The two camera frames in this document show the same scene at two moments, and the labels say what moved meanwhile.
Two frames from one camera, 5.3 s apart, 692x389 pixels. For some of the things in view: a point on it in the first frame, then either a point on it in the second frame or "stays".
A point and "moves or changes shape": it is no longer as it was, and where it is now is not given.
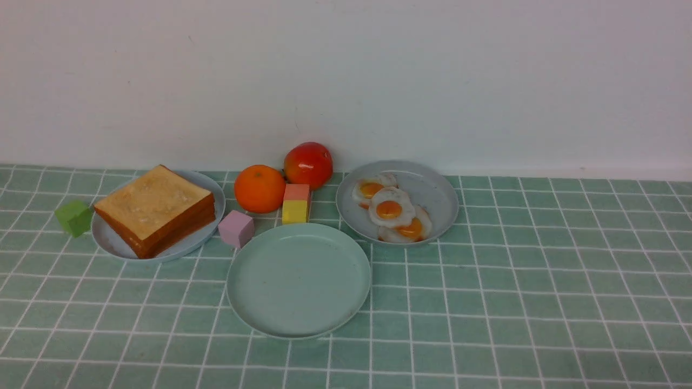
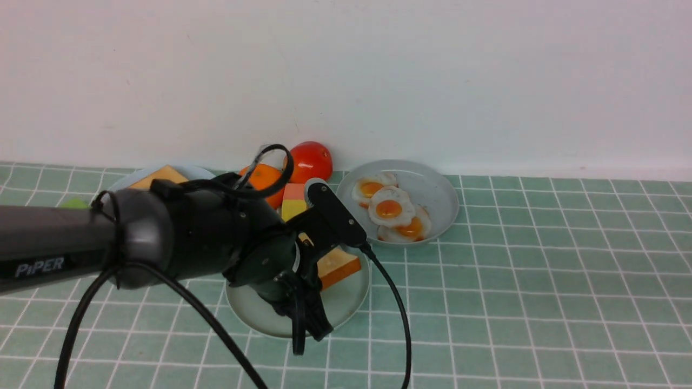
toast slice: x=207 y=211 moves or changes shape
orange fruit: x=259 y=189 stays
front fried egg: x=417 y=228 stays
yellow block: x=295 y=211 stays
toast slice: x=154 y=202 moves or changes shape
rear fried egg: x=364 y=189 stays
